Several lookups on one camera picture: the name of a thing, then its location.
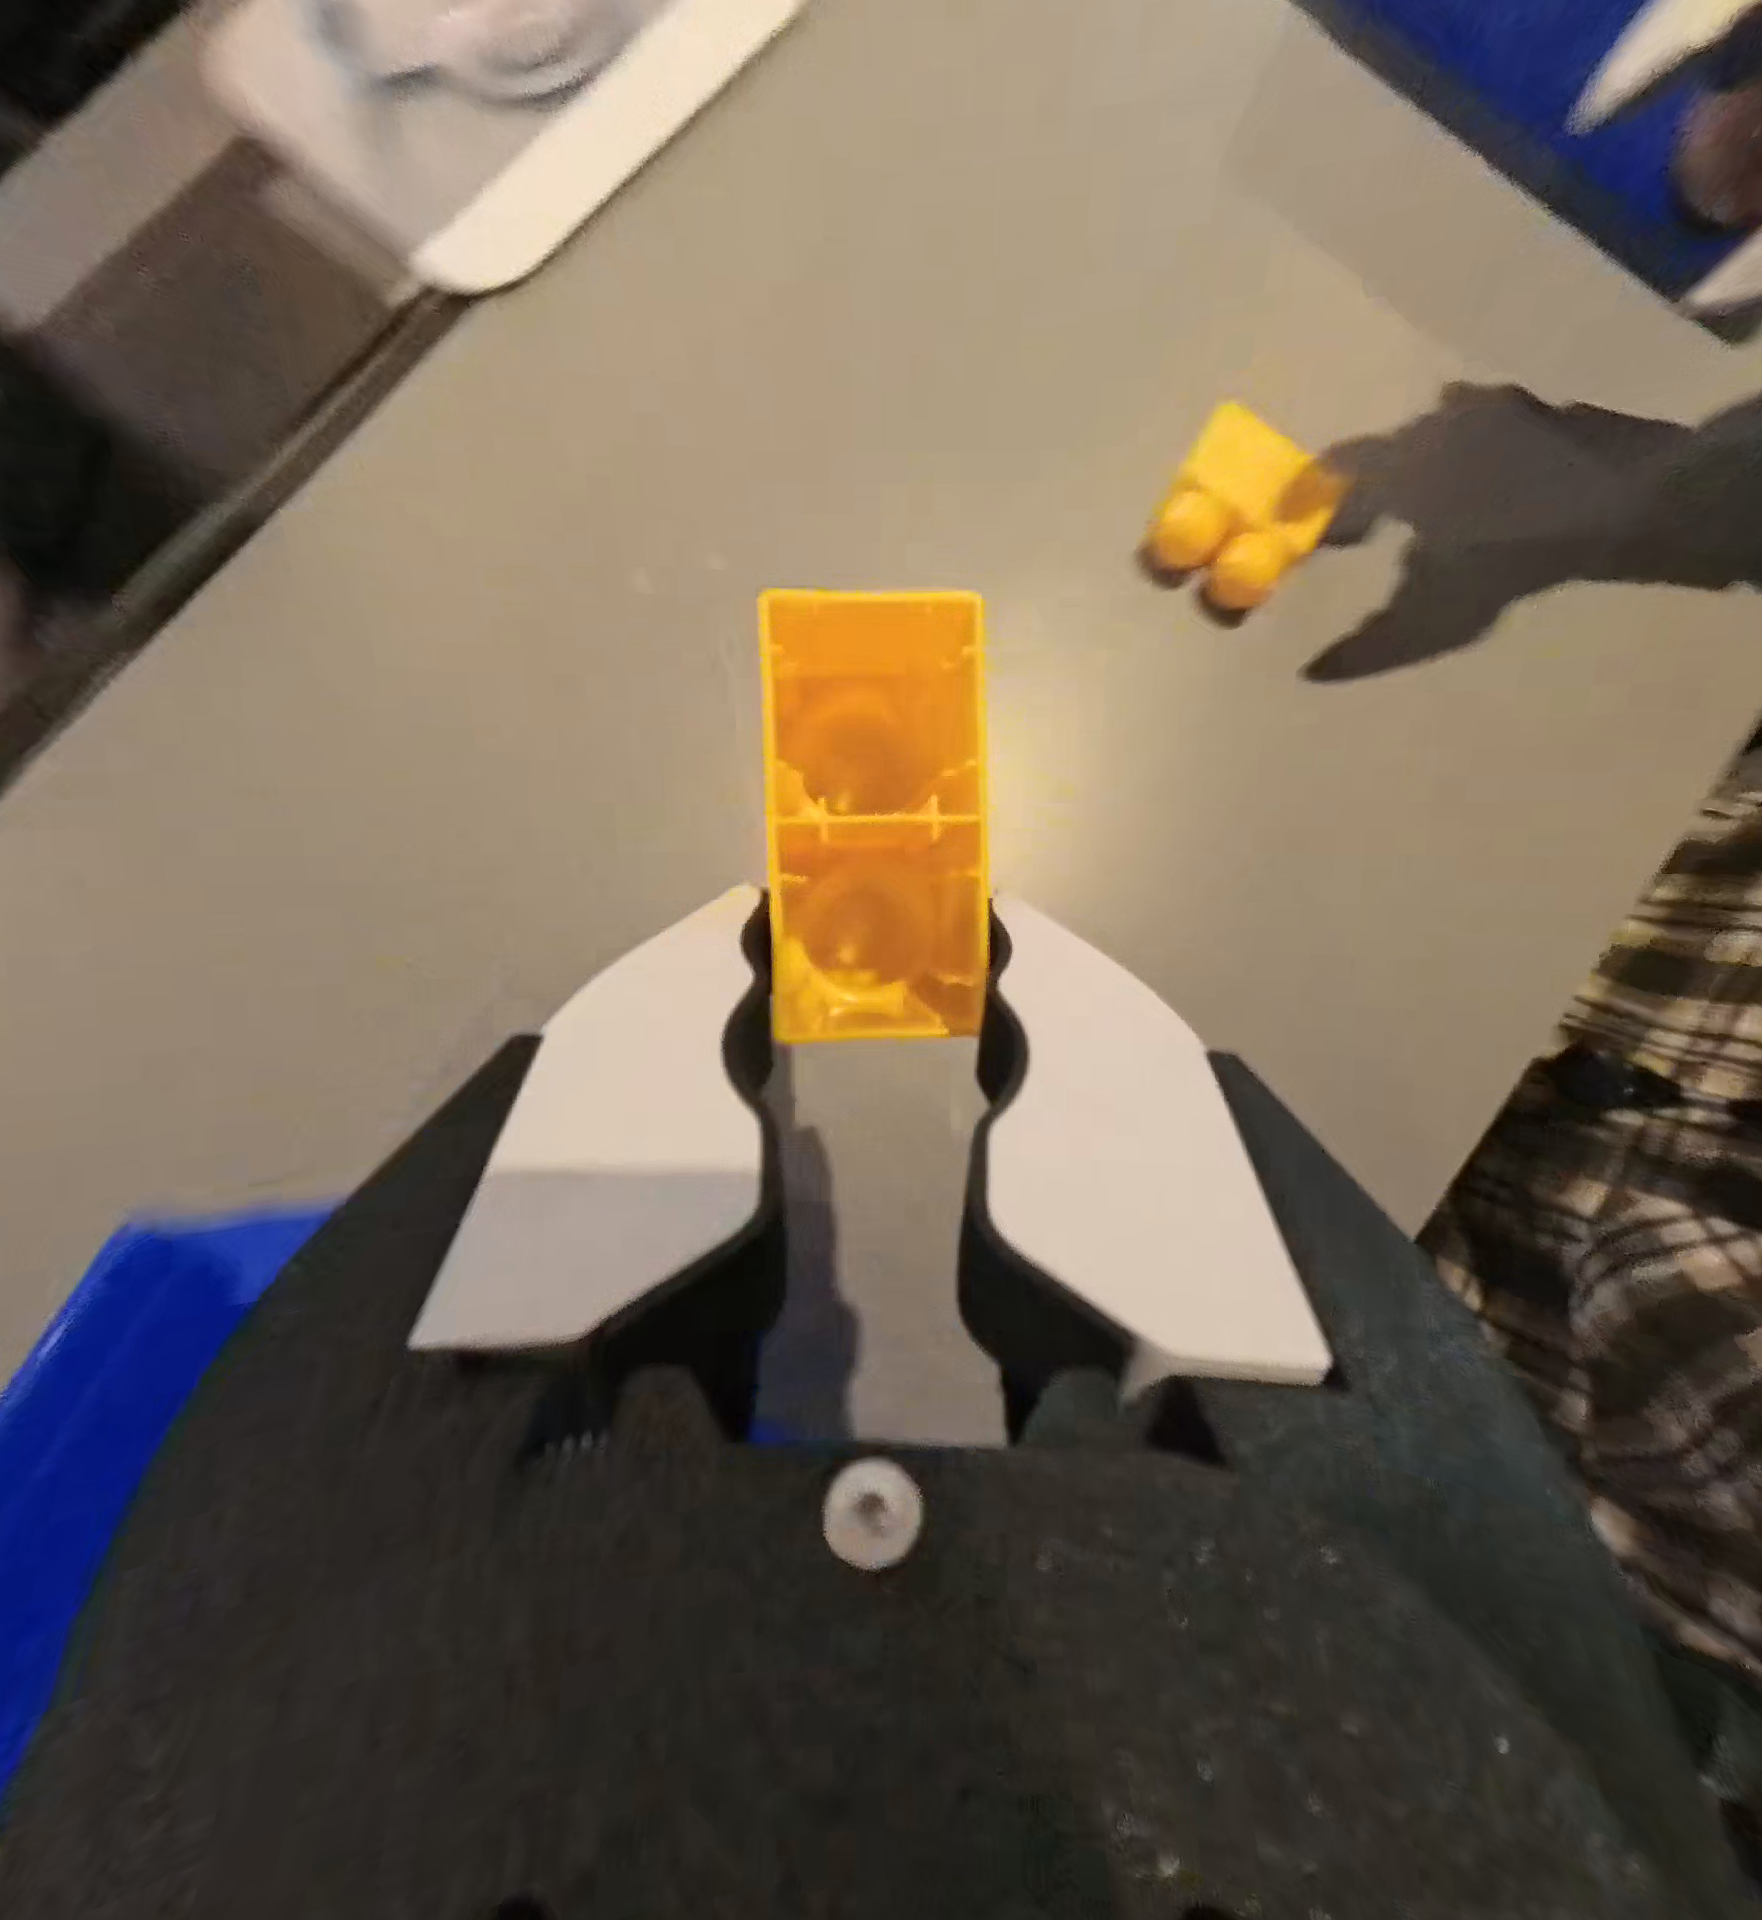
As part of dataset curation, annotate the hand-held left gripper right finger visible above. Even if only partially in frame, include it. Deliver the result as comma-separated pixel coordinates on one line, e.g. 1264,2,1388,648
953,892,1336,1389

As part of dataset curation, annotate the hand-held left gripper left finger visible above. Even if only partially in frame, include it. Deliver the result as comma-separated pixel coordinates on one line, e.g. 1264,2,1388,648
408,882,796,1359

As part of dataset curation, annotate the blue plastic bin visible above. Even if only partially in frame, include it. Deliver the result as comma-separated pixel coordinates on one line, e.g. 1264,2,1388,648
1293,0,1745,302
0,1200,351,1877

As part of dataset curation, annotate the yellow two-stud mega block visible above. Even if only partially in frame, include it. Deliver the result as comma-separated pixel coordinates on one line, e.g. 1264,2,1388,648
759,589,991,1043

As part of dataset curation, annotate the person's plaid-shirted torso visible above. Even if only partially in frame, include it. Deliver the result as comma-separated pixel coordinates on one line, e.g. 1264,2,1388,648
1421,742,1762,1742

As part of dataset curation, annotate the white pad on table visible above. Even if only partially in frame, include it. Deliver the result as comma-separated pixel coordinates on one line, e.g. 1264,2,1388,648
213,0,808,294

